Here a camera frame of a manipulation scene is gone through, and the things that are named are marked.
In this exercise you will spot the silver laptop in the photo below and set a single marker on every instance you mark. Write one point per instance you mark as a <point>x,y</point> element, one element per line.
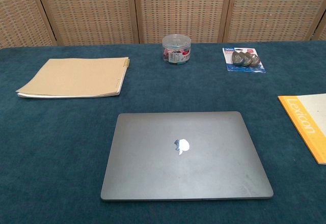
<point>152,163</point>

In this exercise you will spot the clear jar of binder clips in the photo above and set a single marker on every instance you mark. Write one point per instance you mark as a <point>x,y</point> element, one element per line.
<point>176,51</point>

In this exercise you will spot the tan spiral notebook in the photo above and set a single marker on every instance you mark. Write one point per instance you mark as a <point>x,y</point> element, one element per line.
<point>76,77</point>

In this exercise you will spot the correction tape blister pack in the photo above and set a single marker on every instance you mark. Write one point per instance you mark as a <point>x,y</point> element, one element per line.
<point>243,59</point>

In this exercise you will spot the woven folding screen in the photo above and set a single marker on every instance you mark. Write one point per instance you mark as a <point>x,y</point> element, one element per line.
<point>178,10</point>

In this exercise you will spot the orange Lexicon notepad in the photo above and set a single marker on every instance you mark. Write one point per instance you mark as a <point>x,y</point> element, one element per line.
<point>312,124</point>

